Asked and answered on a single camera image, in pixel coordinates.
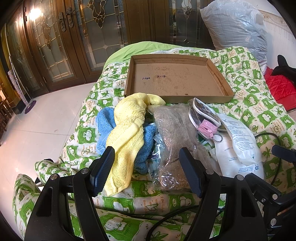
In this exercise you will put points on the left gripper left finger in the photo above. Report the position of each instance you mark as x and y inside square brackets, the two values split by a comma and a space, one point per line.
[100, 169]

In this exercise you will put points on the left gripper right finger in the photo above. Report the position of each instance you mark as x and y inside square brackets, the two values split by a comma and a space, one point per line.
[194, 171]

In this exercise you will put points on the white gauze packet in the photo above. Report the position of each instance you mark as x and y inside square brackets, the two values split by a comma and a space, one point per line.
[228, 161]
[243, 140]

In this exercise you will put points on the yellow towel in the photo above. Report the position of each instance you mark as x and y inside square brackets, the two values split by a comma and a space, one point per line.
[127, 138]

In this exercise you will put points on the bagged brown fuzzy cloth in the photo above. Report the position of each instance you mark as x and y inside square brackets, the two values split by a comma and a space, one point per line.
[175, 131]

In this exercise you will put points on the cartoon clear pouch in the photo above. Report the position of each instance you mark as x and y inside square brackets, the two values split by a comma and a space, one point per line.
[205, 120]

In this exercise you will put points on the blue towel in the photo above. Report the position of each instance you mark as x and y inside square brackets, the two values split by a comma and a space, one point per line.
[106, 123]

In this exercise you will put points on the green patterned quilt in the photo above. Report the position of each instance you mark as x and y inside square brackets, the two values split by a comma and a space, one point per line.
[131, 213]

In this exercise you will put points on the shallow cardboard box tray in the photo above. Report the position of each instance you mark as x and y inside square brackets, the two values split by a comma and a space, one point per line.
[177, 78]

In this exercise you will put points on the purple floor mop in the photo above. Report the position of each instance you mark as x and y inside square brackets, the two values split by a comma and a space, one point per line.
[20, 89]

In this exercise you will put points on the red quilted cushion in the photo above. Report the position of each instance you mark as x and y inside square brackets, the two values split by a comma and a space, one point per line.
[282, 89]

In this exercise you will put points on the black garment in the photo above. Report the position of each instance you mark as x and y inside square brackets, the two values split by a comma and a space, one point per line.
[284, 69]

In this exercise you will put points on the wooden glass door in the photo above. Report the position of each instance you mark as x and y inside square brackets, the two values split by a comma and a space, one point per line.
[72, 40]

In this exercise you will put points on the large plastic bagged pillow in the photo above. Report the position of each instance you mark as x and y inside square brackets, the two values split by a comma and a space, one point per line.
[237, 23]

